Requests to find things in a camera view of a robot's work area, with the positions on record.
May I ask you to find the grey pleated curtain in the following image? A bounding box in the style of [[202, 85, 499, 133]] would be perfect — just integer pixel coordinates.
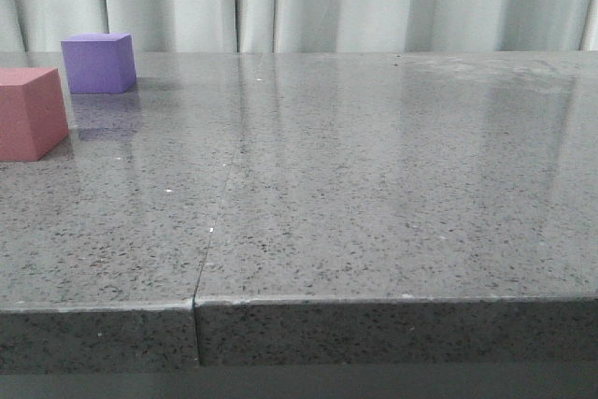
[[1, 0, 597, 52]]

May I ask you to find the purple foam cube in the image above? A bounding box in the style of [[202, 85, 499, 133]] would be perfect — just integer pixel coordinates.
[[61, 33, 136, 94]]

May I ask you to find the red foam cube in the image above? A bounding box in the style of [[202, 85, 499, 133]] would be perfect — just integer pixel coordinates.
[[1, 67, 68, 162]]

